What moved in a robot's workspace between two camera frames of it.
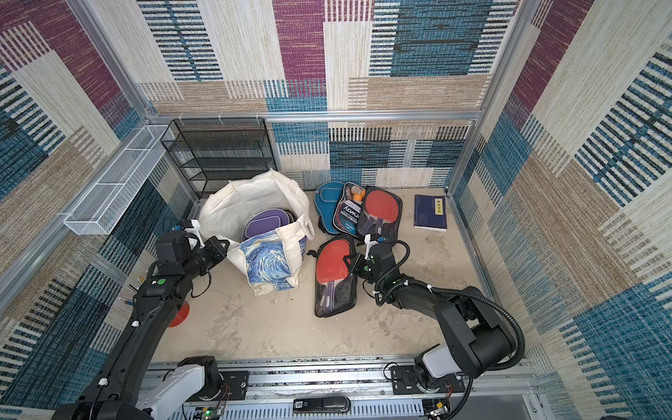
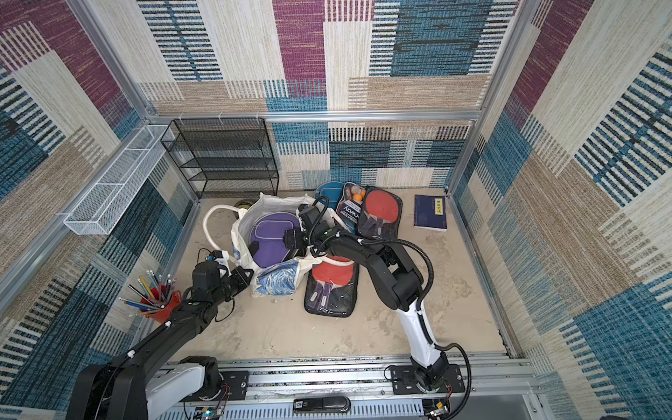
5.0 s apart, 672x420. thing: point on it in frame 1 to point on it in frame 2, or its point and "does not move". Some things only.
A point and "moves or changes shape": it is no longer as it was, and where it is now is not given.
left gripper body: x=209 y=255 to x=235 y=283
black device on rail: x=323 y=404 does not move
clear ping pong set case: x=350 y=209 does not move
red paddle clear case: x=336 y=289 moves or changes shape
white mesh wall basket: x=101 y=208 does not move
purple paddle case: x=265 y=221 moves or changes shape
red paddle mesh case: x=381 y=215 does not move
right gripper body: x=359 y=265 to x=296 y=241
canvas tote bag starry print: x=269 y=263 moves or changes shape
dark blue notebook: x=430 y=212 does not move
